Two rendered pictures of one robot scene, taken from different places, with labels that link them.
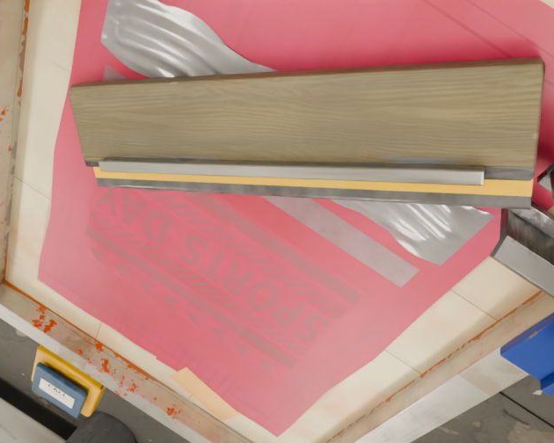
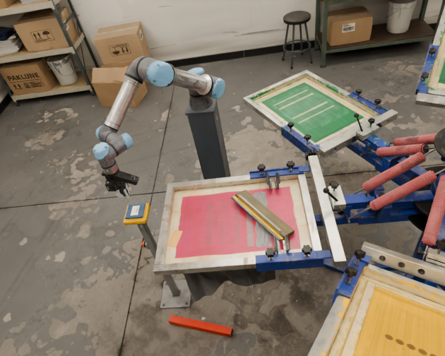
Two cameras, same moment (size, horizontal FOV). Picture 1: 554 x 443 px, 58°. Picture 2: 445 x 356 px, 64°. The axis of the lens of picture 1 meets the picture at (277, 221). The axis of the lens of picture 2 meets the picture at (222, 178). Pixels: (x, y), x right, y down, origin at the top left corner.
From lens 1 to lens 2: 1.59 m
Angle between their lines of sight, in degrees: 54
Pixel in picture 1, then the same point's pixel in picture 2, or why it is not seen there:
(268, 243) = (237, 226)
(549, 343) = (263, 257)
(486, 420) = not seen: outside the picture
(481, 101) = (286, 227)
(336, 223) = (251, 232)
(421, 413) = (227, 261)
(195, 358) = (188, 231)
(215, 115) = (259, 205)
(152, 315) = (195, 219)
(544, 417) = not seen: outside the picture
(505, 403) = not seen: outside the picture
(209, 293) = (214, 224)
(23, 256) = (188, 193)
